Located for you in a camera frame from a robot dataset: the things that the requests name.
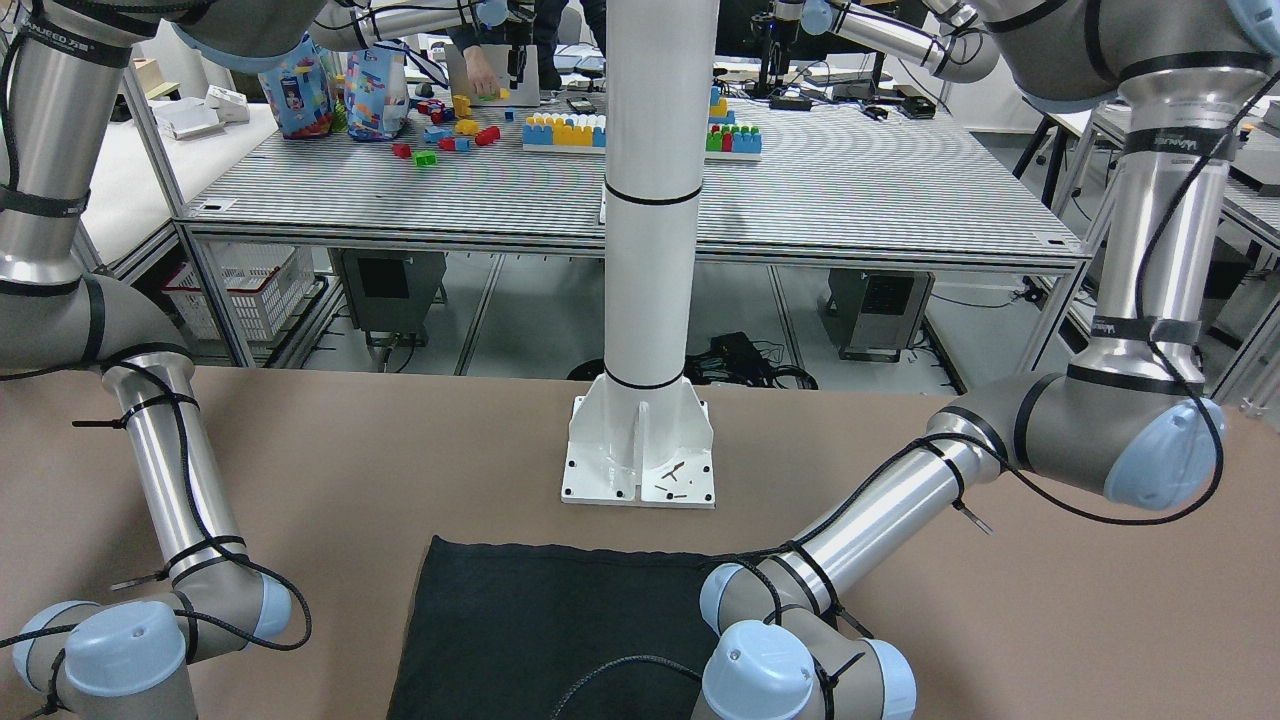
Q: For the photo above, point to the striped metal work table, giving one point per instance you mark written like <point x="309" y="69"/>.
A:
<point x="829" y="188"/>

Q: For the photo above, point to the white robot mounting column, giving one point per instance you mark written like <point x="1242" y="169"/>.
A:
<point x="641" y="436"/>

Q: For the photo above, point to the white plastic basket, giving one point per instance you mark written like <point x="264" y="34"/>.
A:
<point x="265" y="283"/>

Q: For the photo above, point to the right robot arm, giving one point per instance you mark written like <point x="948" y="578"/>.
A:
<point x="126" y="659"/>

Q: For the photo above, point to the grey control box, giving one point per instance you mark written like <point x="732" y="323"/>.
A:
<point x="389" y="291"/>

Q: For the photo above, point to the toy block bag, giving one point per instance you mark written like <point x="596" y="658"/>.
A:
<point x="376" y="99"/>
<point x="299" y="93"/>

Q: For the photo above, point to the assembled toy block row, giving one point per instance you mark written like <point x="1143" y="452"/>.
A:
<point x="561" y="132"/>

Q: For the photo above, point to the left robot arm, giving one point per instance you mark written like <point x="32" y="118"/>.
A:
<point x="1127" y="420"/>

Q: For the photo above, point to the black graphic t-shirt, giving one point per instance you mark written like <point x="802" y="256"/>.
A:
<point x="513" y="631"/>

